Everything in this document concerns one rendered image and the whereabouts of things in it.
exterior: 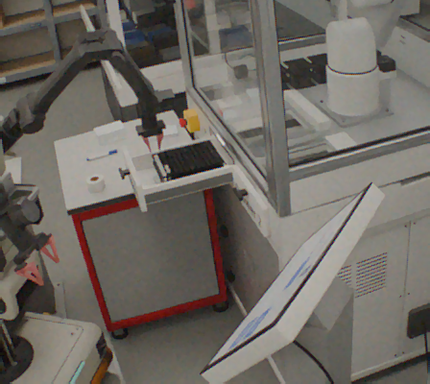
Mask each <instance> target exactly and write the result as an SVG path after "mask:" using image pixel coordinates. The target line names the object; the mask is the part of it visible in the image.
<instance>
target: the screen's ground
mask: <svg viewBox="0 0 430 384"><path fill-rule="evenodd" d="M361 194H362V192H361ZM361 194H360V195H359V196H358V197H356V199H355V201H354V202H353V206H355V204H356V203H357V201H358V200H359V198H360V196H361ZM352 208H353V207H352ZM352 208H351V209H352ZM344 209H345V208H343V209H342V210H341V211H340V212H339V213H338V214H337V215H336V217H335V218H333V219H332V220H331V221H330V222H329V223H327V224H326V225H325V226H324V227H323V228H321V229H320V230H319V231H318V232H317V234H316V235H315V236H314V238H316V237H317V236H318V235H319V234H320V233H322V232H323V231H324V230H325V232H324V233H323V235H322V236H321V238H320V239H319V241H318V242H317V243H316V245H315V246H314V248H313V249H312V250H310V252H311V251H313V250H314V249H316V248H317V247H318V246H319V245H321V243H322V242H323V240H324V239H325V237H326V236H327V234H328V233H329V232H330V231H331V230H332V228H333V227H334V225H335V224H336V222H337V220H338V219H339V217H340V216H341V215H340V214H341V213H342V212H343V210H344ZM349 212H350V211H349ZM349 212H348V213H349ZM343 213H344V212H343ZM347 215H348V214H347ZM347 215H346V216H347ZM345 218H346V217H345ZM344 220H345V219H344ZM344 220H343V221H344ZM342 223H343V222H342ZM342 223H341V224H342ZM340 226H341V225H339V226H338V228H339V227H340ZM338 228H337V229H336V231H337V230H338ZM336 231H335V232H334V234H335V233H336ZM333 236H334V235H333ZM333 236H332V238H333ZM314 238H313V239H314ZM332 238H331V239H330V241H331V240H332ZM313 239H312V240H313ZM312 240H311V241H312ZM307 241H308V240H307ZM307 241H306V242H307ZM330 241H329V242H328V244H329V243H330ZM306 242H305V243H306ZM305 243H303V244H302V246H301V247H300V248H299V250H298V252H297V253H296V254H295V256H296V255H297V254H298V253H299V252H301V251H302V250H303V249H305V248H306V246H307V245H308V244H309V243H310V242H309V243H308V244H307V245H306V246H305V247H303V246H304V245H305ZM328 244H327V245H326V246H325V248H326V247H327V246H328ZM318 248H319V247H318ZM325 248H324V249H323V251H324V250H325ZM303 251H304V250H303ZM316 251H317V250H315V252H316ZM323 251H322V253H323ZM315 252H314V253H313V255H314V254H315ZM322 253H321V254H320V256H321V255H322ZM313 255H312V256H313ZM295 256H294V257H295ZM312 256H311V258H312ZM320 256H319V257H318V259H319V258H320ZM294 257H293V258H294ZM311 258H310V259H311ZM310 259H309V260H308V262H309V261H310ZM318 259H317V260H316V261H315V263H314V264H313V266H314V265H315V264H316V262H317V261H318ZM308 262H307V263H306V265H307V264H308ZM306 265H305V266H306ZM305 266H304V268H305ZM313 266H312V267H311V269H312V268H313ZM304 268H303V269H304ZM303 269H302V270H301V272H302V271H303ZM311 269H310V270H309V272H310V271H311ZM301 272H300V273H299V275H300V274H301ZM309 272H308V273H307V275H308V274H309ZM307 275H306V276H305V277H304V278H306V277H307ZM298 277H299V276H298ZM298 277H297V278H298ZM297 278H296V279H295V281H296V280H297ZM295 281H294V282H293V284H294V283H295ZM302 282H303V280H302V281H301V282H300V283H299V284H298V285H296V286H295V287H294V288H292V289H291V290H290V288H291V287H292V285H293V284H292V285H291V286H290V288H289V289H288V290H290V291H289V292H288V291H287V292H286V293H285V294H284V295H283V296H282V297H281V298H278V299H277V300H275V301H274V300H273V301H274V302H273V301H272V302H273V303H271V304H270V305H269V306H268V307H266V308H265V309H264V310H262V311H261V312H260V313H258V314H257V315H256V316H254V317H253V315H254V314H255V313H256V311H257V310H258V308H259V307H260V306H261V304H262V303H263V302H264V301H266V300H264V301H263V302H261V303H259V304H258V303H257V305H256V306H255V307H254V308H253V309H252V311H251V312H250V314H249V315H248V316H247V318H246V319H245V320H244V321H243V322H242V323H241V324H240V325H239V327H238V328H237V329H236V331H235V332H234V333H233V334H232V335H231V336H230V338H229V339H228V341H227V342H226V343H225V344H224V345H223V347H222V348H221V349H220V351H219V352H217V354H216V355H215V357H214V358H213V359H212V360H211V361H210V364H211V362H213V361H216V360H217V359H218V358H220V357H221V356H222V355H224V354H225V353H227V352H229V351H231V350H232V349H234V348H235V347H237V346H238V345H239V344H241V343H243V342H245V341H246V340H248V339H249V338H250V337H251V336H252V335H254V334H255V333H257V332H258V331H259V330H261V329H262V328H265V327H266V326H268V325H269V324H271V323H272V322H273V321H274V320H275V318H276V317H277V315H278V314H279V312H280V311H281V310H282V309H283V307H284V306H285V304H286V303H287V301H288V300H289V299H290V297H292V295H293V294H294V292H295V291H296V290H297V289H298V288H299V286H300V284H301V283H302ZM276 298H277V297H276ZM276 298H275V299H276ZM271 306H273V307H272V308H271V309H270V311H269V312H268V314H267V315H266V316H265V317H264V318H263V320H262V321H261V323H260V324H259V326H258V327H257V328H256V330H255V331H254V332H253V333H252V334H251V336H249V337H248V338H247V339H245V340H244V341H242V340H243V338H244V337H245V335H246V334H247V333H248V331H250V329H251V328H252V326H253V325H254V323H255V322H256V321H257V319H258V318H259V317H260V316H261V315H262V313H263V312H264V311H266V310H267V309H268V308H270V307H271ZM252 317H253V318H252ZM257 317H258V318H257ZM251 318H252V319H251ZM255 318H257V319H256V320H255V321H254V322H253V324H252V325H251V327H250V328H249V330H248V331H247V332H246V333H245V334H244V336H243V337H242V338H241V340H240V341H239V343H237V344H236V346H234V347H233V348H231V349H230V350H228V348H229V347H230V346H231V344H232V343H233V342H234V341H235V340H236V338H237V337H238V336H239V334H240V333H241V332H242V331H243V330H244V328H245V327H246V325H247V324H248V323H249V322H250V321H251V320H253V319H255ZM241 341H242V342H241ZM240 342H241V343H240ZM226 351H227V352H226ZM210 364H209V365H210Z"/></svg>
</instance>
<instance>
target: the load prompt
mask: <svg viewBox="0 0 430 384"><path fill-rule="evenodd" d="M352 207H353V205H352V206H351V207H350V208H348V209H347V210H346V211H345V212H344V213H342V214H341V216H340V217H339V219H338V220H337V222H336V224H335V225H334V227H333V228H332V230H331V231H330V232H329V233H328V234H327V236H326V237H325V239H324V240H323V242H322V243H321V245H320V246H319V248H318V249H317V251H316V252H315V254H314V255H313V256H312V258H311V259H310V261H309V262H308V264H307V265H306V266H305V268H304V269H303V271H302V272H301V274H300V275H299V277H298V278H297V280H296V281H295V283H294V284H293V285H292V287H291V288H290V290H291V289H292V288H294V287H295V286H296V285H298V284H299V283H300V282H301V281H302V280H303V279H304V277H305V276H306V275H307V273H308V272H309V270H310V269H311V267H312V266H313V264H314V263H315V261H316V260H317V259H318V257H319V256H320V254H321V253H322V251H323V249H324V248H325V246H326V245H327V244H328V242H329V241H330V239H331V238H332V236H333V235H334V232H335V231H336V229H337V228H338V226H339V225H340V224H341V223H342V221H343V220H344V219H345V217H346V215H347V214H348V212H349V211H350V210H351V208H352ZM290 290H288V292H289V291H290Z"/></svg>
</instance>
